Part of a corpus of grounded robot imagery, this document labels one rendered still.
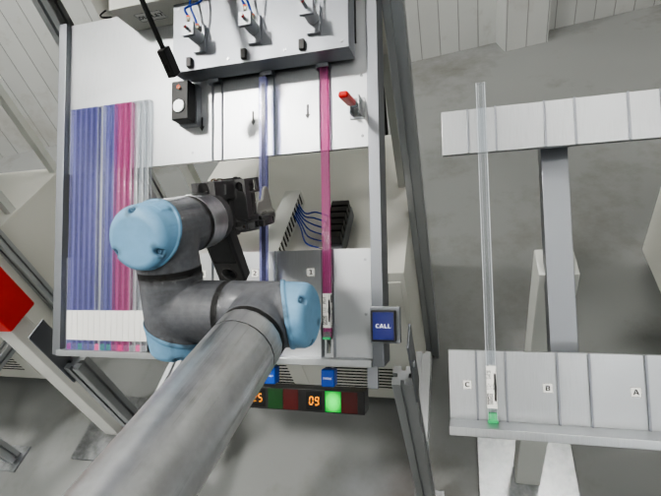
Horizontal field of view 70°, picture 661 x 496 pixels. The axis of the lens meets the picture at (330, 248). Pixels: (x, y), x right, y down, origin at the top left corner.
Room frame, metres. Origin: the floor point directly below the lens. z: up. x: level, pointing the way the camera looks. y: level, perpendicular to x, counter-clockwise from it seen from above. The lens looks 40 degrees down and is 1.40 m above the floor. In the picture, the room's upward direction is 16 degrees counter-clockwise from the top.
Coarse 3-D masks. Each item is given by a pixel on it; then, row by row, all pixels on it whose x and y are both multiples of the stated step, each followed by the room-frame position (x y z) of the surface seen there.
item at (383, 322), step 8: (376, 312) 0.51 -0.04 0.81; (384, 312) 0.50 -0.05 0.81; (376, 320) 0.50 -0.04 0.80; (384, 320) 0.49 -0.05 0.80; (392, 320) 0.49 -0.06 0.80; (376, 328) 0.49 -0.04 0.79; (384, 328) 0.48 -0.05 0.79; (392, 328) 0.48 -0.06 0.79; (376, 336) 0.48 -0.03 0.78; (384, 336) 0.48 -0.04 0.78; (392, 336) 0.47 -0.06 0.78
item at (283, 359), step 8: (56, 352) 0.70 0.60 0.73; (64, 352) 0.70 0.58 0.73; (72, 352) 0.69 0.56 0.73; (80, 352) 0.68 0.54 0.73; (88, 352) 0.68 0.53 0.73; (96, 352) 0.67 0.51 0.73; (104, 352) 0.66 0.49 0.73; (112, 352) 0.66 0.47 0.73; (120, 352) 0.65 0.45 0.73; (128, 352) 0.64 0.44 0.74; (136, 352) 0.64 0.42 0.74; (144, 352) 0.63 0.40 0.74; (280, 360) 0.53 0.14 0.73; (288, 360) 0.52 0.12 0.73; (296, 360) 0.52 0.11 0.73; (304, 360) 0.51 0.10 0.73; (312, 360) 0.51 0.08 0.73; (320, 360) 0.50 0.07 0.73; (328, 360) 0.50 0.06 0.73; (336, 360) 0.49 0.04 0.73; (344, 360) 0.49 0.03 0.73; (352, 360) 0.48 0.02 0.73; (360, 360) 0.48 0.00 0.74; (368, 360) 0.47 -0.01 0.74
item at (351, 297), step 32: (256, 256) 0.69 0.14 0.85; (288, 256) 0.66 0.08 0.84; (320, 256) 0.64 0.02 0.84; (352, 256) 0.62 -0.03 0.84; (320, 288) 0.60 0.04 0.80; (352, 288) 0.58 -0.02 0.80; (352, 320) 0.54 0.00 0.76; (288, 352) 0.54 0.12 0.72; (320, 352) 0.52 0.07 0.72; (352, 352) 0.50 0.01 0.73
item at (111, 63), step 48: (96, 48) 1.13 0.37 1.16; (144, 48) 1.07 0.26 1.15; (96, 96) 1.05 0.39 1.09; (144, 96) 1.00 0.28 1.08; (240, 96) 0.90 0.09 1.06; (288, 96) 0.86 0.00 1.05; (336, 96) 0.82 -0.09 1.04; (192, 144) 0.89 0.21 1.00; (240, 144) 0.84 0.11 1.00; (288, 144) 0.80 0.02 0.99; (336, 144) 0.76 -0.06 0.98
